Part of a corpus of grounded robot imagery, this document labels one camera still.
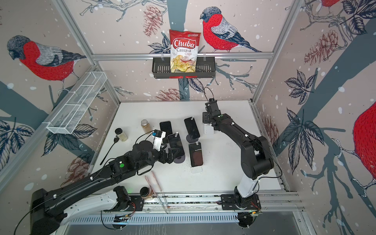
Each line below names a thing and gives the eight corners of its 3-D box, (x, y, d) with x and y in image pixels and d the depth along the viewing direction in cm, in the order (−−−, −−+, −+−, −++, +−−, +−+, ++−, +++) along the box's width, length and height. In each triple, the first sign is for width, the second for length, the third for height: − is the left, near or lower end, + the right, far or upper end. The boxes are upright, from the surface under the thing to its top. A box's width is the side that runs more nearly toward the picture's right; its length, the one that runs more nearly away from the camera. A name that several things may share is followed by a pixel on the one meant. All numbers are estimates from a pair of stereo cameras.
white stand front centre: (190, 173, 86) (190, 170, 82) (190, 168, 88) (190, 165, 84) (202, 173, 86) (202, 170, 82) (202, 168, 88) (202, 165, 84)
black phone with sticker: (190, 140, 98) (189, 131, 90) (184, 127, 105) (184, 119, 97) (199, 137, 100) (199, 128, 91) (193, 125, 106) (193, 116, 98)
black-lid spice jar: (119, 142, 100) (113, 133, 92) (122, 135, 103) (116, 127, 95) (127, 142, 100) (121, 133, 92) (129, 135, 103) (123, 127, 95)
